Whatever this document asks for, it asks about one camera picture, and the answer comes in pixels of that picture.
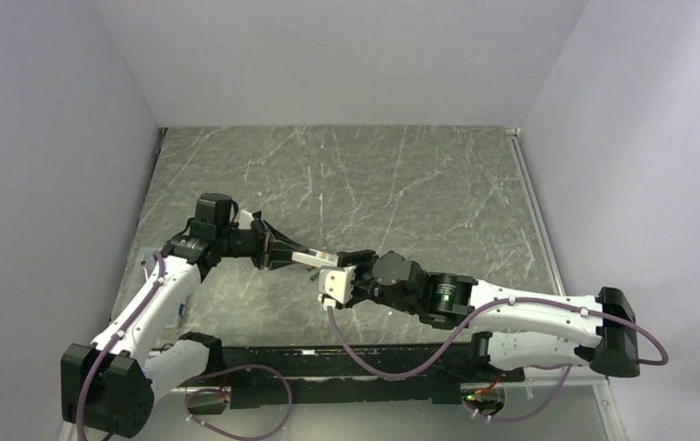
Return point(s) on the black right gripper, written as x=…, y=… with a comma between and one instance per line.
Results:
x=363, y=260

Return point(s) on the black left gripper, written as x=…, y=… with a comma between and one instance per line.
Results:
x=273, y=250

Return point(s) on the white remote control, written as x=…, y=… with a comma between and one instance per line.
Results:
x=315, y=258

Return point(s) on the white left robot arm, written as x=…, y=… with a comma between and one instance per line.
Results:
x=112, y=384

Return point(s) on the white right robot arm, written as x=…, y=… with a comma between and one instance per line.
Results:
x=517, y=328

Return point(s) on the clear plastic storage box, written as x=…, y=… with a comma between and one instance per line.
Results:
x=176, y=319

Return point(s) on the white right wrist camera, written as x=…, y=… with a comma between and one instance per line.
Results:
x=335, y=285

